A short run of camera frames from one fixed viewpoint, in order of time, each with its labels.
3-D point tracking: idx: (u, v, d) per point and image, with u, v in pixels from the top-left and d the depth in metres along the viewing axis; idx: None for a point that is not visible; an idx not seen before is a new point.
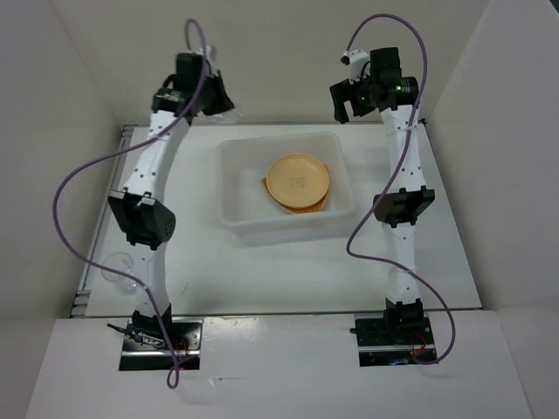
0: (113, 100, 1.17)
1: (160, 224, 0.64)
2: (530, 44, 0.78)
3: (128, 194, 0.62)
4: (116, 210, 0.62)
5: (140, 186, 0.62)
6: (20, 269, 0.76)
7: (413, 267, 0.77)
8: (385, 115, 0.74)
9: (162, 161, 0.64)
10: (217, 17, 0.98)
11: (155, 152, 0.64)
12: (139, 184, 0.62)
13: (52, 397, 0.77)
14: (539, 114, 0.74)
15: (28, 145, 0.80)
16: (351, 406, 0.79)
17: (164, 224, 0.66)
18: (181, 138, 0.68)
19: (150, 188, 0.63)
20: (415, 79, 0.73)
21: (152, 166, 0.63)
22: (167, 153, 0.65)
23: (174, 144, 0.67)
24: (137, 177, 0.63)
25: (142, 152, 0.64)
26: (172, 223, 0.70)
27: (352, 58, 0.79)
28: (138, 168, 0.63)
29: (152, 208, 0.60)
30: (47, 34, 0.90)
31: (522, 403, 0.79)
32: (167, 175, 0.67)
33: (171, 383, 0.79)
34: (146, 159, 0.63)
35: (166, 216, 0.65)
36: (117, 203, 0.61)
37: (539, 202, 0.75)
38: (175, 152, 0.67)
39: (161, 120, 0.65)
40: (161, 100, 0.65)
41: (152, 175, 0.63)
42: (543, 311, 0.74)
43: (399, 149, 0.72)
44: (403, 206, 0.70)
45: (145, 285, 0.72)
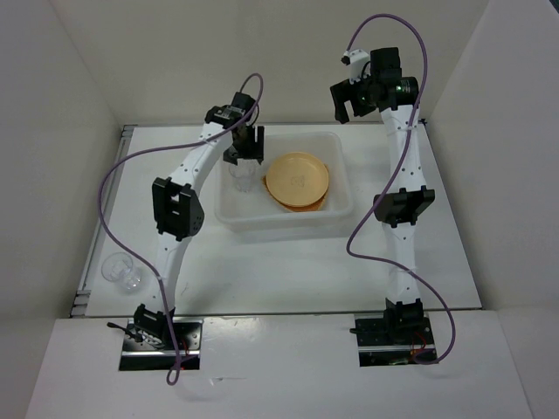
0: (113, 100, 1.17)
1: (191, 216, 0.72)
2: (530, 44, 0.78)
3: (169, 182, 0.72)
4: (155, 195, 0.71)
5: (183, 177, 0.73)
6: (21, 269, 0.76)
7: (413, 267, 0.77)
8: (385, 115, 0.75)
9: (204, 161, 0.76)
10: (217, 17, 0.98)
11: (202, 153, 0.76)
12: (182, 175, 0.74)
13: (52, 398, 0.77)
14: (539, 114, 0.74)
15: (28, 146, 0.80)
16: (350, 405, 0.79)
17: (195, 217, 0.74)
18: (223, 149, 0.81)
19: (191, 180, 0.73)
20: (415, 79, 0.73)
21: (197, 163, 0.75)
22: (210, 157, 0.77)
23: (217, 152, 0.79)
24: (182, 169, 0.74)
25: (190, 153, 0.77)
26: (201, 220, 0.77)
27: (353, 58, 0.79)
28: (184, 163, 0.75)
29: (189, 198, 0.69)
30: (47, 33, 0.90)
31: (521, 403, 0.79)
32: (206, 175, 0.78)
33: (169, 381, 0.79)
34: (193, 157, 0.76)
35: (197, 209, 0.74)
36: (158, 189, 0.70)
37: (539, 203, 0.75)
38: (216, 158, 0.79)
39: (210, 130, 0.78)
40: (214, 114, 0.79)
41: (195, 171, 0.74)
42: (542, 311, 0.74)
43: (399, 148, 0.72)
44: (403, 205, 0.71)
45: (160, 275, 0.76)
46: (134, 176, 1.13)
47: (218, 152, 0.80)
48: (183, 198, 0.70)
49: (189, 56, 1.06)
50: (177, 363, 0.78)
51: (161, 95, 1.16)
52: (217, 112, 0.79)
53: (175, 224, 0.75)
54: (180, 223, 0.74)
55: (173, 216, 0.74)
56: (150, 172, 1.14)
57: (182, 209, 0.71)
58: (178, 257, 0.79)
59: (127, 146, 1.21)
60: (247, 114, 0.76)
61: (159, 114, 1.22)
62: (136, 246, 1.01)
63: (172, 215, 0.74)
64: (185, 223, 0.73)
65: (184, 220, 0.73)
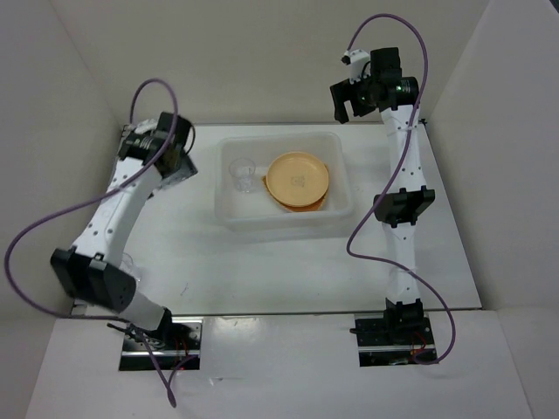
0: (113, 99, 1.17)
1: (113, 291, 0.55)
2: (531, 44, 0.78)
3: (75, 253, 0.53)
4: (60, 276, 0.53)
5: (92, 245, 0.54)
6: (22, 268, 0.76)
7: (413, 267, 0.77)
8: (385, 114, 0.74)
9: (120, 216, 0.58)
10: (217, 17, 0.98)
11: (117, 205, 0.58)
12: (91, 241, 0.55)
13: (51, 398, 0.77)
14: (540, 114, 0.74)
15: (28, 145, 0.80)
16: (350, 405, 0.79)
17: (120, 291, 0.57)
18: (147, 191, 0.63)
19: (104, 247, 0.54)
20: (415, 79, 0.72)
21: (110, 222, 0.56)
22: (128, 208, 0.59)
23: (138, 196, 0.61)
24: (91, 236, 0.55)
25: (101, 206, 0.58)
26: (131, 285, 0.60)
27: (353, 58, 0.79)
28: (93, 223, 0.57)
29: (101, 275, 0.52)
30: (48, 33, 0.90)
31: (521, 402, 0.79)
32: (125, 232, 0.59)
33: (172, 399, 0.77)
34: (103, 213, 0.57)
35: (122, 280, 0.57)
36: (62, 269, 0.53)
37: (539, 203, 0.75)
38: (138, 205, 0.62)
39: (126, 169, 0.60)
40: (129, 147, 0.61)
41: (108, 231, 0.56)
42: (542, 311, 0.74)
43: (400, 148, 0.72)
44: (403, 206, 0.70)
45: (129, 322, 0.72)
46: None
47: (141, 196, 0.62)
48: (95, 274, 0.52)
49: (189, 55, 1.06)
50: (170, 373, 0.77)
51: (161, 94, 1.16)
52: (133, 141, 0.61)
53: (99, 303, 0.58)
54: (101, 301, 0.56)
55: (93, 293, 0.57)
56: None
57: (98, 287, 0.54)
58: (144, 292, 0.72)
59: None
60: (168, 131, 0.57)
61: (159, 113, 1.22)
62: (135, 246, 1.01)
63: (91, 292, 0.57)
64: (108, 300, 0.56)
65: (106, 298, 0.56)
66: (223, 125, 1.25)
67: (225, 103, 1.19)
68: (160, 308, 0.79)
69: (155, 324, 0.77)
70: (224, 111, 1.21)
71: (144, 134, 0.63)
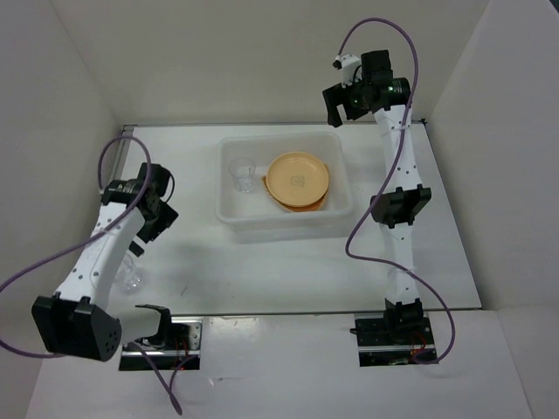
0: (113, 100, 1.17)
1: (98, 337, 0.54)
2: (531, 42, 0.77)
3: (60, 300, 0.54)
4: (43, 323, 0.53)
5: (77, 290, 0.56)
6: (21, 268, 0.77)
7: (411, 267, 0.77)
8: (379, 115, 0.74)
9: (106, 258, 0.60)
10: (216, 17, 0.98)
11: (101, 249, 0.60)
12: (77, 285, 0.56)
13: (51, 397, 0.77)
14: (539, 113, 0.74)
15: (28, 146, 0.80)
16: (349, 405, 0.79)
17: (106, 337, 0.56)
18: (129, 236, 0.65)
19: (90, 289, 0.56)
20: (406, 80, 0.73)
21: (95, 264, 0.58)
22: (114, 251, 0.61)
23: (121, 242, 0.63)
24: (76, 279, 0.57)
25: (86, 250, 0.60)
26: (115, 333, 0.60)
27: (344, 62, 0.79)
28: (78, 266, 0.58)
29: (86, 319, 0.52)
30: (47, 34, 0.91)
31: (521, 402, 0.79)
32: (111, 276, 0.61)
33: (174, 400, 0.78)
34: (88, 257, 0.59)
35: (107, 326, 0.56)
36: (44, 316, 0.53)
37: (539, 202, 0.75)
38: (122, 248, 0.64)
39: (110, 215, 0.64)
40: (112, 194, 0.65)
41: (94, 274, 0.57)
42: (542, 311, 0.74)
43: (394, 148, 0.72)
44: (399, 205, 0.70)
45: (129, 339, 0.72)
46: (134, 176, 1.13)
47: (124, 242, 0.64)
48: (79, 320, 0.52)
49: (189, 56, 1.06)
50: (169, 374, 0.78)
51: (160, 94, 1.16)
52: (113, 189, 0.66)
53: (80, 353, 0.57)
54: (85, 350, 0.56)
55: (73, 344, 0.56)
56: None
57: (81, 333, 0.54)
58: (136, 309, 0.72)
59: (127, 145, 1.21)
60: (146, 175, 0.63)
61: (159, 113, 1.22)
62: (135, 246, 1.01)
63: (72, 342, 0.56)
64: (92, 348, 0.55)
65: (90, 346, 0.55)
66: (223, 124, 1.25)
67: (224, 102, 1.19)
68: (156, 311, 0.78)
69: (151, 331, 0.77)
70: (223, 111, 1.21)
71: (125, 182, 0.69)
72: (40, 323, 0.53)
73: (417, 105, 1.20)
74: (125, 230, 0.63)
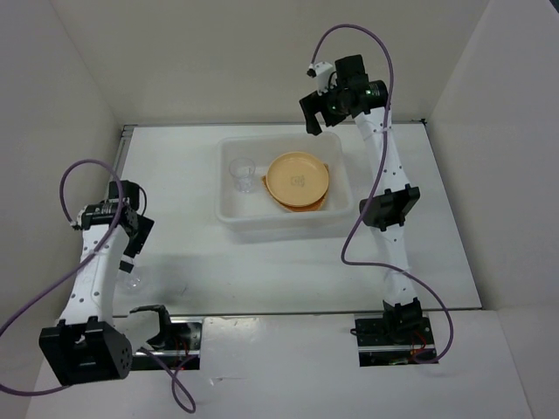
0: (113, 101, 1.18)
1: (113, 356, 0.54)
2: (529, 37, 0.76)
3: (66, 327, 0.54)
4: (53, 354, 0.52)
5: (81, 312, 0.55)
6: (22, 269, 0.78)
7: (406, 267, 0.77)
8: (359, 120, 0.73)
9: (103, 277, 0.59)
10: (213, 18, 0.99)
11: (95, 270, 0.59)
12: (80, 310, 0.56)
13: (52, 397, 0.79)
14: (539, 110, 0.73)
15: (28, 148, 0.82)
16: (348, 405, 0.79)
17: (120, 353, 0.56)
18: (121, 250, 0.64)
19: (94, 309, 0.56)
20: (383, 83, 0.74)
21: (93, 285, 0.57)
22: (109, 268, 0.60)
23: (114, 257, 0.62)
24: (79, 304, 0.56)
25: (80, 275, 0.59)
26: (128, 351, 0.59)
27: (317, 70, 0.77)
28: (76, 292, 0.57)
29: (100, 333, 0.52)
30: (48, 37, 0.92)
31: (522, 403, 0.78)
32: (111, 293, 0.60)
33: (178, 399, 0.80)
34: (84, 280, 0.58)
35: (119, 343, 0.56)
36: (53, 345, 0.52)
37: (538, 201, 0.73)
38: (116, 266, 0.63)
39: (95, 236, 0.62)
40: (91, 217, 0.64)
41: (95, 295, 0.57)
42: (542, 310, 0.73)
43: (378, 152, 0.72)
44: (389, 208, 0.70)
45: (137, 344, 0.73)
46: (134, 178, 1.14)
47: (116, 257, 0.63)
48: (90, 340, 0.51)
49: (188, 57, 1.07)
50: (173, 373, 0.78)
51: (160, 96, 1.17)
52: (90, 212, 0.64)
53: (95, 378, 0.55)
54: (100, 372, 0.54)
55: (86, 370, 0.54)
56: (150, 174, 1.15)
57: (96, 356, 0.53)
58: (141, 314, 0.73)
59: (128, 147, 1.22)
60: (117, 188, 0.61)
61: (159, 114, 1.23)
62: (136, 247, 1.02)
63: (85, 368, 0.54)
64: (109, 372, 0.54)
65: (108, 370, 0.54)
66: (223, 125, 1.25)
67: (224, 103, 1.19)
68: (155, 309, 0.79)
69: (155, 331, 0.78)
70: (222, 111, 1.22)
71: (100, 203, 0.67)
72: (50, 354, 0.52)
73: (417, 103, 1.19)
74: (113, 245, 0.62)
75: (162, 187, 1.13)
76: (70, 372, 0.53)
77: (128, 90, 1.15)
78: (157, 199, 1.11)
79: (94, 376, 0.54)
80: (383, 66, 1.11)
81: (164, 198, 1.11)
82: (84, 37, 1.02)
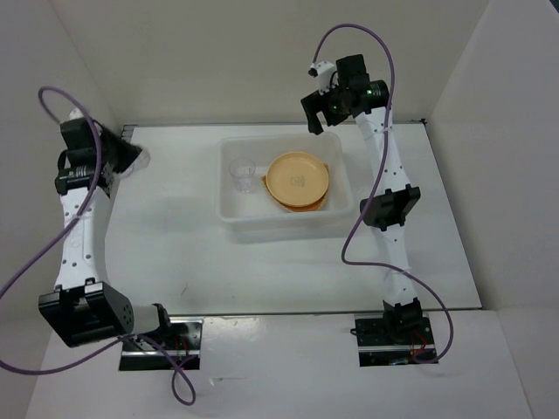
0: (112, 100, 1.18)
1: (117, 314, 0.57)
2: (530, 38, 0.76)
3: (65, 292, 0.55)
4: (57, 319, 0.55)
5: (79, 276, 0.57)
6: (21, 269, 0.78)
7: (406, 267, 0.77)
8: (360, 119, 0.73)
9: (91, 239, 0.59)
10: (214, 18, 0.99)
11: (83, 234, 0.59)
12: (74, 271, 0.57)
13: (51, 397, 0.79)
14: (539, 110, 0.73)
15: (27, 148, 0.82)
16: (348, 406, 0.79)
17: (120, 311, 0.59)
18: (102, 208, 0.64)
19: (91, 271, 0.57)
20: (383, 82, 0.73)
21: (85, 248, 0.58)
22: (96, 226, 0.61)
23: (97, 218, 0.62)
24: (72, 268, 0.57)
25: (66, 239, 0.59)
26: (125, 305, 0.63)
27: (319, 69, 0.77)
28: (67, 256, 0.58)
29: (103, 298, 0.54)
30: (47, 37, 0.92)
31: (522, 404, 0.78)
32: (100, 250, 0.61)
33: (175, 387, 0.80)
34: (72, 244, 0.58)
35: (118, 301, 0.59)
36: (57, 311, 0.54)
37: (539, 201, 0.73)
38: (100, 225, 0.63)
39: (74, 200, 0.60)
40: (67, 182, 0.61)
41: (87, 257, 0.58)
42: (542, 311, 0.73)
43: (379, 151, 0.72)
44: (389, 207, 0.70)
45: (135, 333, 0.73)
46: (135, 178, 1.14)
47: (99, 216, 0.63)
48: (94, 303, 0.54)
49: (188, 57, 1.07)
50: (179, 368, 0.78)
51: (160, 96, 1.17)
52: (65, 181, 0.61)
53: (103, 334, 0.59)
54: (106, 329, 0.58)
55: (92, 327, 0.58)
56: (150, 174, 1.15)
57: (100, 315, 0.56)
58: None
59: None
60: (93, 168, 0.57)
61: (159, 115, 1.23)
62: (134, 248, 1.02)
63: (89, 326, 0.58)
64: (113, 326, 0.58)
65: (111, 323, 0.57)
66: (223, 125, 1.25)
67: (224, 103, 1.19)
68: (157, 305, 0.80)
69: (155, 323, 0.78)
70: (222, 111, 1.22)
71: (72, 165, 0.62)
72: (54, 319, 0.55)
73: (417, 104, 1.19)
74: (98, 205, 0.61)
75: (162, 187, 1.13)
76: (77, 333, 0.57)
77: (128, 90, 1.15)
78: (157, 199, 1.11)
79: (100, 333, 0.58)
80: (383, 67, 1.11)
81: (164, 198, 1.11)
82: (83, 36, 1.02)
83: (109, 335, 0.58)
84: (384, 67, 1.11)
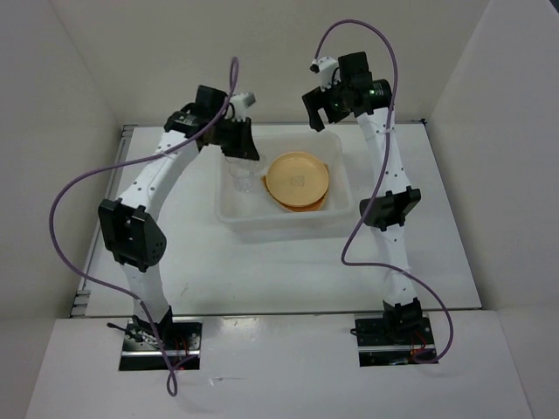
0: (113, 99, 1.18)
1: (148, 244, 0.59)
2: (530, 38, 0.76)
3: (120, 206, 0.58)
4: (103, 221, 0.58)
5: (135, 199, 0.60)
6: (21, 268, 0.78)
7: (406, 267, 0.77)
8: (362, 120, 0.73)
9: (162, 178, 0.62)
10: (214, 18, 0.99)
11: (160, 169, 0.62)
12: (135, 195, 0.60)
13: (51, 397, 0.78)
14: (539, 110, 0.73)
15: (27, 148, 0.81)
16: (348, 406, 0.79)
17: (154, 247, 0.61)
18: (185, 161, 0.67)
19: (146, 202, 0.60)
20: (387, 82, 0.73)
21: (153, 181, 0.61)
22: (173, 170, 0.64)
23: (177, 165, 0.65)
24: (134, 190, 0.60)
25: (145, 167, 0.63)
26: (162, 246, 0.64)
27: (321, 65, 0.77)
28: (138, 181, 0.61)
29: (142, 223, 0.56)
30: (47, 37, 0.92)
31: (522, 404, 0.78)
32: (163, 195, 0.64)
33: (171, 388, 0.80)
34: (147, 174, 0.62)
35: (156, 236, 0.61)
36: (106, 216, 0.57)
37: (539, 201, 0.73)
38: (176, 173, 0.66)
39: (169, 140, 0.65)
40: (174, 122, 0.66)
41: (150, 189, 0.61)
42: (542, 311, 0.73)
43: (381, 154, 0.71)
44: (390, 209, 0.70)
45: (140, 298, 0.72)
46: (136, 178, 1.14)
47: (180, 164, 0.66)
48: (134, 224, 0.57)
49: (189, 56, 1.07)
50: (172, 368, 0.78)
51: (160, 96, 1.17)
52: (173, 122, 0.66)
53: (131, 254, 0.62)
54: (134, 251, 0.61)
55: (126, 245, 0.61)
56: None
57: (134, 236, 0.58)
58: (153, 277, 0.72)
59: (127, 146, 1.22)
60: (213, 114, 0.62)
61: (159, 115, 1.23)
62: None
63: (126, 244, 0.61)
64: (140, 252, 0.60)
65: (139, 250, 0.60)
66: None
67: None
68: (165, 306, 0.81)
69: (159, 319, 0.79)
70: None
71: (186, 113, 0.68)
72: (102, 221, 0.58)
73: (417, 104, 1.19)
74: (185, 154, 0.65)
75: None
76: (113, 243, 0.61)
77: (128, 90, 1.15)
78: None
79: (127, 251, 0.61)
80: (383, 67, 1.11)
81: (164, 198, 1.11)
82: (83, 36, 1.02)
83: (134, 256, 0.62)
84: (384, 67, 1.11)
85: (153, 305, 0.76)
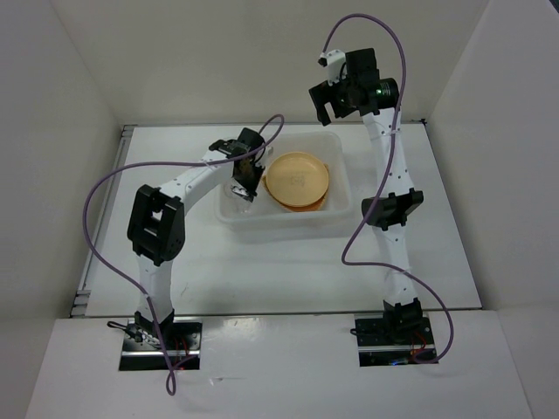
0: (113, 100, 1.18)
1: (171, 236, 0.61)
2: (531, 40, 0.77)
3: (159, 194, 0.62)
4: (138, 203, 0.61)
5: (174, 190, 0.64)
6: (21, 268, 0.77)
7: (407, 267, 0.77)
8: (367, 120, 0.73)
9: (199, 182, 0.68)
10: (215, 18, 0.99)
11: (199, 175, 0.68)
12: (174, 188, 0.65)
13: (51, 398, 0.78)
14: (539, 112, 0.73)
15: (27, 147, 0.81)
16: (348, 406, 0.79)
17: (173, 241, 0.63)
18: (221, 178, 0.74)
19: (182, 194, 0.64)
20: (394, 80, 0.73)
21: (192, 181, 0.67)
22: (209, 179, 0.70)
23: (214, 178, 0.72)
24: (175, 184, 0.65)
25: (188, 170, 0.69)
26: (179, 244, 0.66)
27: (329, 59, 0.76)
28: (179, 179, 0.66)
29: (175, 211, 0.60)
30: (47, 36, 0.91)
31: (521, 404, 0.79)
32: (195, 197, 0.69)
33: (170, 388, 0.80)
34: (189, 175, 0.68)
35: (179, 231, 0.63)
36: (142, 199, 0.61)
37: (540, 202, 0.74)
38: (211, 183, 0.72)
39: (211, 157, 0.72)
40: (219, 146, 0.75)
41: (189, 187, 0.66)
42: (542, 311, 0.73)
43: (385, 154, 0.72)
44: (393, 210, 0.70)
45: (148, 293, 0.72)
46: (136, 177, 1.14)
47: (217, 179, 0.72)
48: (168, 211, 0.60)
49: (189, 56, 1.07)
50: (172, 368, 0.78)
51: (161, 96, 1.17)
52: (217, 145, 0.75)
53: (148, 245, 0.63)
54: (154, 242, 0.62)
55: (148, 234, 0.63)
56: (151, 174, 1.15)
57: (162, 224, 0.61)
58: (162, 277, 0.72)
59: (127, 146, 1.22)
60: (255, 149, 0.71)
61: (160, 115, 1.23)
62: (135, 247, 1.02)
63: (147, 234, 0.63)
64: (159, 243, 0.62)
65: (161, 238, 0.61)
66: (222, 124, 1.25)
67: (224, 103, 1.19)
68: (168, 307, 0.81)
69: (162, 319, 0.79)
70: (222, 112, 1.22)
71: (229, 141, 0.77)
72: (136, 203, 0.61)
73: (417, 105, 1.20)
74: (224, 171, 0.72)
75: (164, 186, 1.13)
76: (138, 228, 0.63)
77: (129, 90, 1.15)
78: None
79: (149, 240, 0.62)
80: (384, 68, 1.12)
81: None
82: (84, 35, 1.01)
83: (151, 246, 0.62)
84: (384, 68, 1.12)
85: (158, 303, 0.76)
